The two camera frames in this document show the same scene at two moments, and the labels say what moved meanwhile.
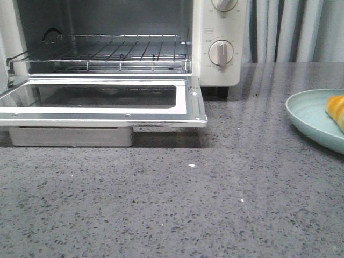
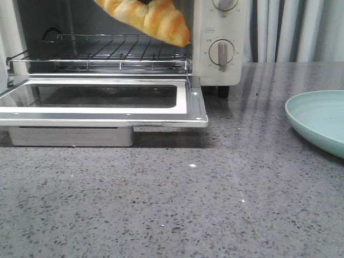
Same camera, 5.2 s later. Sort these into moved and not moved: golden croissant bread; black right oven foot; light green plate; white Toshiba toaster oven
Moved: golden croissant bread
Not moved: light green plate; white Toshiba toaster oven; black right oven foot
